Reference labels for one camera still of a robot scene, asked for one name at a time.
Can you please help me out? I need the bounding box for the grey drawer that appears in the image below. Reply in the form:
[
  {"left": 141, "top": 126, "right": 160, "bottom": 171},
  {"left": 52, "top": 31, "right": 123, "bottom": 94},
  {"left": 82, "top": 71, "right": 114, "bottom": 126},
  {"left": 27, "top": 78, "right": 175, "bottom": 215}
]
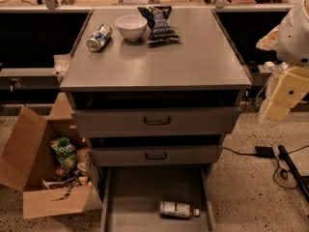
[
  {"left": 89, "top": 145, "right": 223, "bottom": 166},
  {"left": 100, "top": 165, "right": 216, "bottom": 232},
  {"left": 71, "top": 107, "right": 240, "bottom": 138}
]

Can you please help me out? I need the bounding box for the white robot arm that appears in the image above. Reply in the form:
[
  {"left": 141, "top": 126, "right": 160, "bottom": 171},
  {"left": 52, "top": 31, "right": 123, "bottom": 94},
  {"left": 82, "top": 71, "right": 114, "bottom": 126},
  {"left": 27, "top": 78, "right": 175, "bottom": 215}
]
[{"left": 256, "top": 0, "right": 309, "bottom": 124}]

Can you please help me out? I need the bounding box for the grey middle drawer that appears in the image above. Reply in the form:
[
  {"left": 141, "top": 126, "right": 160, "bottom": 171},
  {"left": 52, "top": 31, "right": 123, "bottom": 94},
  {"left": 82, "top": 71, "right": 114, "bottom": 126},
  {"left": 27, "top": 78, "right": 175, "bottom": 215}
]
[{"left": 89, "top": 145, "right": 223, "bottom": 166}]

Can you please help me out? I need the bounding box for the green snack bag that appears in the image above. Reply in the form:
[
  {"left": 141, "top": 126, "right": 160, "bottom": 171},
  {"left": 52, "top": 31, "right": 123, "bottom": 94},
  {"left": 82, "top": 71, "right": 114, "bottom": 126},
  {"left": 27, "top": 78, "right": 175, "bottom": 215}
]
[{"left": 49, "top": 136, "right": 76, "bottom": 170}]

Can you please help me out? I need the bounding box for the black power adapter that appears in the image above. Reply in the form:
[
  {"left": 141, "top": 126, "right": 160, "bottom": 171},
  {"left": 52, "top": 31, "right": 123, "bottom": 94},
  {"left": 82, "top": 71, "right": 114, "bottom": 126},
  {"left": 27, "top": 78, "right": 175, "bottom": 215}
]
[{"left": 255, "top": 146, "right": 275, "bottom": 159}]

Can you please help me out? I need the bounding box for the black cable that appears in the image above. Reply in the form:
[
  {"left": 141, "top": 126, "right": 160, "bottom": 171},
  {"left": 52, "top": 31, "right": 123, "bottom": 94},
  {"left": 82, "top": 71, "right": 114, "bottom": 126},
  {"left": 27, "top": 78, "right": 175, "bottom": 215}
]
[{"left": 222, "top": 144, "right": 309, "bottom": 190}]

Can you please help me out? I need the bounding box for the black bar on floor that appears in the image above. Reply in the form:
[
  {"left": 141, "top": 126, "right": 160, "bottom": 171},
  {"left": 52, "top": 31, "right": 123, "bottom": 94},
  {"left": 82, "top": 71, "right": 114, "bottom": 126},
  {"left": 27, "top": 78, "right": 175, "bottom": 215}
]
[{"left": 278, "top": 145, "right": 309, "bottom": 203}]

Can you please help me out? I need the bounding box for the blue chip bag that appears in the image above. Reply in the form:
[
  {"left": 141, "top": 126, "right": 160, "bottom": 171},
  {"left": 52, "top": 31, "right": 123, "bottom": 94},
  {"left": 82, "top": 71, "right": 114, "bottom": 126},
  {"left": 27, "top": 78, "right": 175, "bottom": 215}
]
[{"left": 138, "top": 6, "right": 180, "bottom": 44}]

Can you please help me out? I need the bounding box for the brown cardboard box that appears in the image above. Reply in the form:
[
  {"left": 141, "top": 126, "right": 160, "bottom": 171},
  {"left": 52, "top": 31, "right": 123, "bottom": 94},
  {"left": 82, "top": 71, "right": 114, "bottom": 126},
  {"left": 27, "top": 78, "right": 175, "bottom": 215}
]
[{"left": 0, "top": 93, "right": 102, "bottom": 218}]

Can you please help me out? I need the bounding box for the grey bottom drawer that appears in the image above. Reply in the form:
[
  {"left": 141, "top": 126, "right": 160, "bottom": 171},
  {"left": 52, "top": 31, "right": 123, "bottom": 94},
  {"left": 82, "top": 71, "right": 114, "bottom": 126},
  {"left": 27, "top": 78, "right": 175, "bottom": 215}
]
[{"left": 100, "top": 165, "right": 216, "bottom": 232}]

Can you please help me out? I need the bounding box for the white bowl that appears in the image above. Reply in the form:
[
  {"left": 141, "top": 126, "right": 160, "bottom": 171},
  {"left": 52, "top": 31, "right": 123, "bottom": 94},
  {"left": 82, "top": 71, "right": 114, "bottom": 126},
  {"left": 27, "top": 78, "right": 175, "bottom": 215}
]
[{"left": 115, "top": 14, "right": 148, "bottom": 42}]

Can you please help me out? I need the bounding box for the silver blue soda can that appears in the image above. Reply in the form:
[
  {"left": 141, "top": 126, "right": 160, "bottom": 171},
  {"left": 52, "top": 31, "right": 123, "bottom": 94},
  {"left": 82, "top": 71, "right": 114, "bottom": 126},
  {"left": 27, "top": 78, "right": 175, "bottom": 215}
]
[{"left": 87, "top": 24, "right": 112, "bottom": 52}]

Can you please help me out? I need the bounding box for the grey drawer cabinet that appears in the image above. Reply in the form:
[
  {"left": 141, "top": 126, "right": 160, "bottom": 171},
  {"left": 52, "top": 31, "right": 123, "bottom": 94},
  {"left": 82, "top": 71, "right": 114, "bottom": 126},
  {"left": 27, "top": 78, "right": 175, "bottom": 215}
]
[{"left": 59, "top": 7, "right": 253, "bottom": 232}]

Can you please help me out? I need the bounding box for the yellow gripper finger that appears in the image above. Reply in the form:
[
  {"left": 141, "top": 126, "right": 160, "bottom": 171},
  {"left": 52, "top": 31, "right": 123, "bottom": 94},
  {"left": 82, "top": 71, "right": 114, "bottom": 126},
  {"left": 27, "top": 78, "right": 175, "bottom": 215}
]
[
  {"left": 262, "top": 67, "right": 309, "bottom": 122},
  {"left": 256, "top": 26, "right": 278, "bottom": 51}
]

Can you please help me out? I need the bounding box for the grey top drawer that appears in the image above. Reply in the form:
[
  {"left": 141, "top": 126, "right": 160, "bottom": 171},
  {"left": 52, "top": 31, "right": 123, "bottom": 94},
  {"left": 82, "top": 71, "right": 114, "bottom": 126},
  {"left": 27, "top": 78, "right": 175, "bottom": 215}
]
[{"left": 71, "top": 107, "right": 240, "bottom": 138}]

